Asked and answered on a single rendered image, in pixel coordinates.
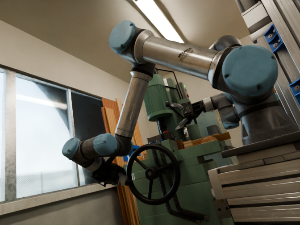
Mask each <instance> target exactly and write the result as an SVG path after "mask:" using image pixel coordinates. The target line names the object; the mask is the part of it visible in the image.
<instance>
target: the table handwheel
mask: <svg viewBox="0 0 300 225"><path fill-rule="evenodd" d="M148 149H156V150H159V151H161V152H163V153H165V154H166V155H167V156H168V158H169V159H170V160H171V163H169V164H167V165H165V166H163V167H160V168H158V169H157V168H156V167H147V166H146V165H145V164H143V163H142V162H141V161H140V160H139V159H138V158H137V156H138V155H139V154H140V153H141V152H143V151H145V150H148ZM134 161H136V162H137V163H139V164H140V165H141V166H142V167H143V168H144V169H145V177H146V178H147V179H148V180H149V191H148V198H147V197H145V196H143V195H142V194H141V193H140V192H139V191H138V190H137V189H136V187H135V185H134V184H131V185H129V188H130V190H131V192H132V193H133V195H134V196H135V197H136V198H137V199H138V200H140V201H141V202H143V203H145V204H148V205H161V204H164V203H166V202H168V201H169V200H170V199H171V198H172V197H173V196H174V195H175V194H176V192H177V190H178V188H179V184H180V179H181V173H180V167H179V163H178V161H177V159H176V157H175V156H174V155H173V153H172V152H171V151H170V150H169V149H167V148H166V147H164V146H162V145H160V144H155V143H150V144H145V145H142V146H141V147H139V148H137V149H136V150H135V151H134V152H133V153H132V155H131V156H130V158H129V161H128V164H127V168H126V174H127V177H128V179H127V180H132V166H133V163H134ZM171 166H173V167H174V171H175V179H174V183H173V186H172V188H171V190H170V191H169V192H168V193H167V194H166V195H165V196H163V197H161V198H158V199H152V198H151V193H152V185H153V180H154V179H156V178H158V175H159V173H160V171H161V173H162V175H163V174H165V169H167V168H169V167H171Z"/></svg>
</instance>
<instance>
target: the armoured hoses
mask: <svg viewBox="0 0 300 225"><path fill-rule="evenodd" d="M156 144H160V145H161V141H160V139H159V140H156ZM151 150H152V155H153V158H154V163H155V167H156V168H157V169H158V168H160V165H159V161H158V158H157V154H156V149H151ZM159 152H160V156H161V160H162V163H163V166H165V165H167V161H166V158H165V154H164V153H163V152H161V151H159ZM165 173H166V176H167V180H168V183H169V187H170V189H171V188H172V186H173V181H172V178H171V174H170V171H169V168H167V169H165ZM158 178H159V182H160V186H161V190H162V194H163V196H165V195H166V194H167V192H166V188H165V184H164V180H163V176H162V173H161V171H160V173H159V175H158ZM173 200H174V204H175V207H176V209H177V211H178V212H177V211H174V210H172V209H171V207H170V203H169V201H168V202H166V203H165V207H166V209H167V212H168V213H169V214H170V215H173V216H175V217H178V218H181V219H184V220H188V221H191V222H194V223H196V224H199V225H201V224H202V220H204V221H209V220H210V216H209V215H206V214H200V213H197V212H193V211H190V210H186V209H183V208H181V207H180V204H179V200H178V197H177V193H176V194H175V195H174V196H173Z"/></svg>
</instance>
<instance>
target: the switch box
mask: <svg viewBox="0 0 300 225"><path fill-rule="evenodd" d="M179 87H180V90H181V92H182V95H183V98H186V97H187V98H188V96H187V94H188V93H187V92H186V91H185V89H186V87H184V84H183V83H182V82H181V83H179ZM176 88H177V89H178V91H179V88H178V85H177V84H176ZM179 94H180V91H179ZM180 97H181V99H182V96H181V94H180ZM188 99H189V98H188Z"/></svg>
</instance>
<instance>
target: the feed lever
mask: <svg viewBox="0 0 300 225"><path fill-rule="evenodd" d="M164 105H165V106H166V107H169V108H171V109H172V110H173V111H174V112H175V113H177V114H178V115H179V116H180V117H181V118H182V120H183V119H185V118H188V117H183V116H182V115H181V114H180V113H179V112H178V111H176V110H175V109H174V108H173V107H172V106H171V103H170V102H169V101H166V102H165V104H164Z"/></svg>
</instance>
